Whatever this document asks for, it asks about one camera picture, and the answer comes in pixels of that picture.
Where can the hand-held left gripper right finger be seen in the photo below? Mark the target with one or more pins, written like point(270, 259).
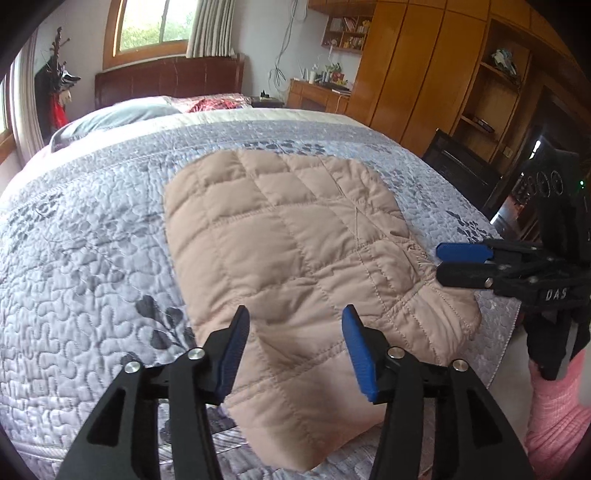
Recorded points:
point(362, 360)

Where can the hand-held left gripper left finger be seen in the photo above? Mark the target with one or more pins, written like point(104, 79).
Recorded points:
point(233, 355)

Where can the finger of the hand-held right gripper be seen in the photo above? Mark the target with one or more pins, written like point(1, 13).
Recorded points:
point(461, 274)
point(461, 252)

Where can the beige quilted jacket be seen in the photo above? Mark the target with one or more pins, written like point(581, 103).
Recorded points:
point(286, 240)

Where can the person's right forearm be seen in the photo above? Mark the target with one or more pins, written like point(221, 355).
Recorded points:
point(558, 424)

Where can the dark wooden cabinet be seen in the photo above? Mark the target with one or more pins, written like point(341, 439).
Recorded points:
point(517, 203)

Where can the black chair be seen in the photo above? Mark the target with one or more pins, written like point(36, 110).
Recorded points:
point(461, 170)

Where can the grey leaf-print quilted bedspread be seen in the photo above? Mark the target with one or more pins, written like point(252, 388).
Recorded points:
point(92, 240)

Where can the large wooden wardrobe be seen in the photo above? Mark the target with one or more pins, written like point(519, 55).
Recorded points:
point(415, 69)

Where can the wooden desk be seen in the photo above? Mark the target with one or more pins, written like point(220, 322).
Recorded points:
point(314, 97)

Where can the items on desk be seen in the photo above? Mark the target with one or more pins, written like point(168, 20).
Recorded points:
point(323, 76)

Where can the cream quilted blanket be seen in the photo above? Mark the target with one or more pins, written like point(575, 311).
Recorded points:
point(277, 114)

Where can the dark nightstand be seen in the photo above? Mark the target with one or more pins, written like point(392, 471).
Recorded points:
point(268, 102)

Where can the red patterned cloth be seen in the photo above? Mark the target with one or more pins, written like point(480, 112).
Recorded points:
point(201, 106)

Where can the red patterned pillow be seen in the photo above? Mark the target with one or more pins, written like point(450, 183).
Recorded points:
point(228, 99)

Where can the grey pillow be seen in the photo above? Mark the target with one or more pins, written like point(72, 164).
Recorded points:
point(115, 117)

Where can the dark wooden headboard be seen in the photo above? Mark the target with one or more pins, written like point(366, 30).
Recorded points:
point(161, 78)

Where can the red hanging garment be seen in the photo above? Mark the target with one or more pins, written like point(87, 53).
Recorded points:
point(60, 110)

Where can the wooden framed side window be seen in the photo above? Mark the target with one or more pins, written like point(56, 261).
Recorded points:
point(5, 143)

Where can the striped beige curtain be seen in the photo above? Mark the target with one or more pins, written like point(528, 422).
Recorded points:
point(27, 115)

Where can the black hanging garment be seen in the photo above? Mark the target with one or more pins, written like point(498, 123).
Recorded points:
point(44, 101)

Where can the black and white cap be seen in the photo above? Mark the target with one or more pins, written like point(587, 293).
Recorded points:
point(69, 77)

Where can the cream pleated curtain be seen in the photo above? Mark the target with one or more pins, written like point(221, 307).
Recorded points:
point(210, 27)

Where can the arched wooden window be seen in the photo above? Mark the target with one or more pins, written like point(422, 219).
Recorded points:
point(111, 32)

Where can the wooden coat rack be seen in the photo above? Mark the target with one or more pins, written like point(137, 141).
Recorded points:
point(58, 41)

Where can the wall shelf with books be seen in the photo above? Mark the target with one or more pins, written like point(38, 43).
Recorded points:
point(346, 32)

